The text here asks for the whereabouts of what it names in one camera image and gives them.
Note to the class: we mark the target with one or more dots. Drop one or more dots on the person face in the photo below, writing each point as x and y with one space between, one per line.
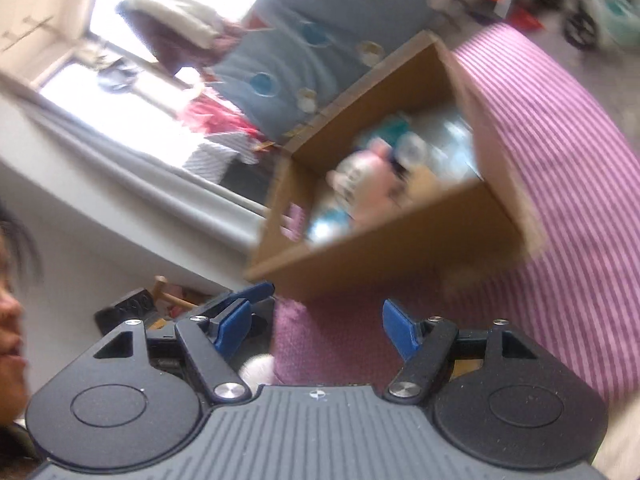
19 257

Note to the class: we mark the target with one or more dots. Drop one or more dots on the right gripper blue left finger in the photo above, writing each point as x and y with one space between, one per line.
210 336

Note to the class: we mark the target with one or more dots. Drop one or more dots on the red plastic bag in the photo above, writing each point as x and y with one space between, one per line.
209 116

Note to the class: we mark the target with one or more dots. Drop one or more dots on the brown cardboard box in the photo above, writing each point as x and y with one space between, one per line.
469 214

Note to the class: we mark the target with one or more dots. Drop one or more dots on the white plush bear toy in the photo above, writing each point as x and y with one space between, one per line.
366 186

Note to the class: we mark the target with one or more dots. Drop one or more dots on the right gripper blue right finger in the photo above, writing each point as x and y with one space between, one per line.
425 349

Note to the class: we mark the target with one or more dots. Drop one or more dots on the pink checkered cloth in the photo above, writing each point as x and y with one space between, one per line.
578 298

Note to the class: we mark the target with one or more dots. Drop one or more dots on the blue patterned hanging sheet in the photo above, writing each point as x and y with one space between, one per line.
298 56

